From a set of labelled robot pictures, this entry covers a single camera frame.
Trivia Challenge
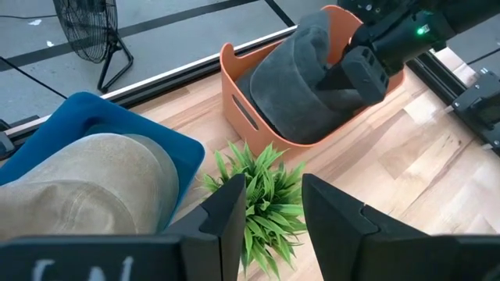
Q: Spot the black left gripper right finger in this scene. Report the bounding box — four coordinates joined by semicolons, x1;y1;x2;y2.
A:
302;173;430;281

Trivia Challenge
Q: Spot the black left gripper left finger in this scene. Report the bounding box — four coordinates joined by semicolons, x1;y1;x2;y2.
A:
163;173;247;281

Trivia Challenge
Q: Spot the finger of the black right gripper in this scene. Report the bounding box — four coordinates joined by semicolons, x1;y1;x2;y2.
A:
316;45;390;105
337;0;411;24

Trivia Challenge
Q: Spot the beige hat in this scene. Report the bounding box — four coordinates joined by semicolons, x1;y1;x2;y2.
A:
0;132;180;241

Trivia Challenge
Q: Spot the green plant in white pot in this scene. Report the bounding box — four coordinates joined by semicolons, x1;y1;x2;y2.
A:
201;140;308;280

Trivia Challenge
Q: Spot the orange plastic bin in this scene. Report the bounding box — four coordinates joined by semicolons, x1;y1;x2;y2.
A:
220;4;405;157

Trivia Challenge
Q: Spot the blue plastic bin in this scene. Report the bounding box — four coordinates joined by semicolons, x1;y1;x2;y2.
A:
0;91;206;231

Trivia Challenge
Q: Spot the black floor fan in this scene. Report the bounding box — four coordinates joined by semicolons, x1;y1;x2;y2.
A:
52;0;134;94

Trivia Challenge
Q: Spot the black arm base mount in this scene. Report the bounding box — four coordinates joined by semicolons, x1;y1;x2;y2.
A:
405;50;500;157

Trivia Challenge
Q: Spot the black table edge rail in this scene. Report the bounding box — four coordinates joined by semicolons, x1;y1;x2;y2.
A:
0;25;298;157

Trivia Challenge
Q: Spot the black floor cable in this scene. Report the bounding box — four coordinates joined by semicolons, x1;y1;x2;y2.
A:
0;14;58;20
0;56;68;99

